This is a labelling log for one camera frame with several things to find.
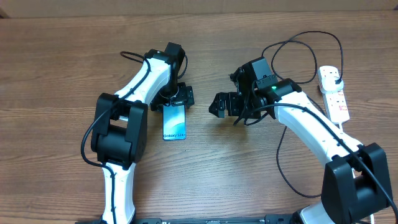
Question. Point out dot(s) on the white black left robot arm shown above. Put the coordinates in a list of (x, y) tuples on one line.
[(118, 133)]

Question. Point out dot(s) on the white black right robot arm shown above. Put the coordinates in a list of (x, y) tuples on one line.
[(356, 180)]

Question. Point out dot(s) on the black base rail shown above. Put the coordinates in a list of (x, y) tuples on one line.
[(211, 221)]

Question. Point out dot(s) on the Samsung Galaxy smartphone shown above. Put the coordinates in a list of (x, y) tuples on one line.
[(174, 127)]

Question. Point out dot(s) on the white USB charger adapter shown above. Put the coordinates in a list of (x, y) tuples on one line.
[(330, 85)]

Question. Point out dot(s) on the white power strip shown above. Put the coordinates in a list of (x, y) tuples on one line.
[(335, 103)]

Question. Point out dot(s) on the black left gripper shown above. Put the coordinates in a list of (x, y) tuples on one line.
[(186, 96)]

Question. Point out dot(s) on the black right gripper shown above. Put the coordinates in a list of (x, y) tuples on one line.
[(233, 100)]

